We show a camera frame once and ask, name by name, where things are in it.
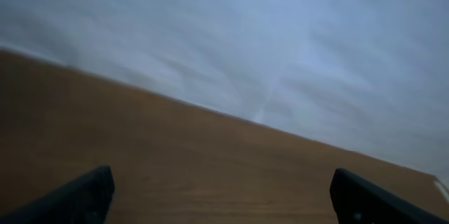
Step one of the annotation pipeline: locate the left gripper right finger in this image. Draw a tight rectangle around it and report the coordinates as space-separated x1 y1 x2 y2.
329 167 449 224

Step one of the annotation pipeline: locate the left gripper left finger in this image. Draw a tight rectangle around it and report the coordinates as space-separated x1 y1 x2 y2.
0 165 116 224

